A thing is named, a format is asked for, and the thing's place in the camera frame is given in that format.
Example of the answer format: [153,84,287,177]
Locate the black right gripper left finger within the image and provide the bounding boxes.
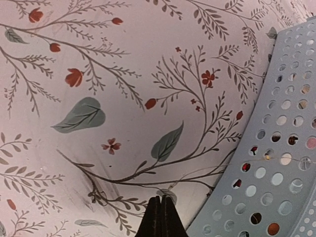
[135,196,161,237]

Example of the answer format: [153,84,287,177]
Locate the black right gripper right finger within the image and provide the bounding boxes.
[160,195,188,237]

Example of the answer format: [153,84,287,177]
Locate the light blue perforated basket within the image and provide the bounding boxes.
[187,17,316,237]

